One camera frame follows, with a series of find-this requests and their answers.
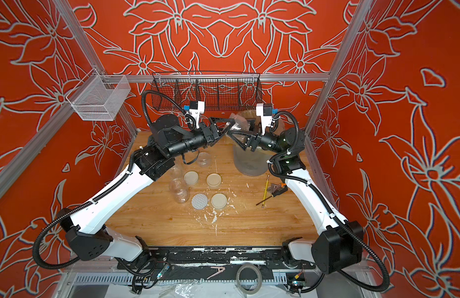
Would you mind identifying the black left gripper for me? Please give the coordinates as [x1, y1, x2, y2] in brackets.
[168, 117, 235, 160]

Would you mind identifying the beige lid of back jar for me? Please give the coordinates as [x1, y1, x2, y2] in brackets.
[206, 173, 222, 189]

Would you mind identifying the beige lid of jar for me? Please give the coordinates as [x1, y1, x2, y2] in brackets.
[206, 173, 222, 189]
[211, 193, 228, 210]

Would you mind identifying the beige lid of front jar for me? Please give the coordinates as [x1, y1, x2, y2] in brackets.
[211, 193, 228, 210]

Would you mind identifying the clear glass jar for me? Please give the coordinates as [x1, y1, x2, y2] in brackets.
[167, 165, 184, 180]

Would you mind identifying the glass jar patterned lid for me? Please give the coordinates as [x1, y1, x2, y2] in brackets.
[169, 178, 190, 204]

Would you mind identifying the glass jar beige lid front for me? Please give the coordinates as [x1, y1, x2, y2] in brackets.
[230, 110, 259, 132]

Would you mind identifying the glass jar beige lid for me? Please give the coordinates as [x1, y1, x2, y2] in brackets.
[230, 110, 259, 132]
[197, 151, 212, 168]

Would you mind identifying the glass jar beige lid back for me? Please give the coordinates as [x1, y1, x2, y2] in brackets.
[197, 151, 212, 168]

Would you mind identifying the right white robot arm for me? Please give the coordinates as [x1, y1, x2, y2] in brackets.
[228, 128, 364, 274]

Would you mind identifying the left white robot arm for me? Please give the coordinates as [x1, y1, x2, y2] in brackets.
[61, 114, 236, 262]

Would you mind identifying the translucent ribbed trash bin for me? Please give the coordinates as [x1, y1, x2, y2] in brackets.
[232, 145, 273, 176]

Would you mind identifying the yellow pencil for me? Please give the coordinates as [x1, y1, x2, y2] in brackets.
[261, 174, 270, 209]

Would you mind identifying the clear tape roll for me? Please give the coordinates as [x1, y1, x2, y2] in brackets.
[235, 263, 263, 296]

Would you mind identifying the black wire wall basket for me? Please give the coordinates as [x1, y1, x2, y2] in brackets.
[151, 71, 264, 112]

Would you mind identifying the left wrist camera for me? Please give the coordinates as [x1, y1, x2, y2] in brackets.
[184, 101, 205, 125]

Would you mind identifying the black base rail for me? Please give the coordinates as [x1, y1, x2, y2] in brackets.
[116, 245, 316, 271]

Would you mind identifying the clear plastic wall basket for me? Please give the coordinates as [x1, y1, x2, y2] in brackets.
[66, 69, 131, 121]

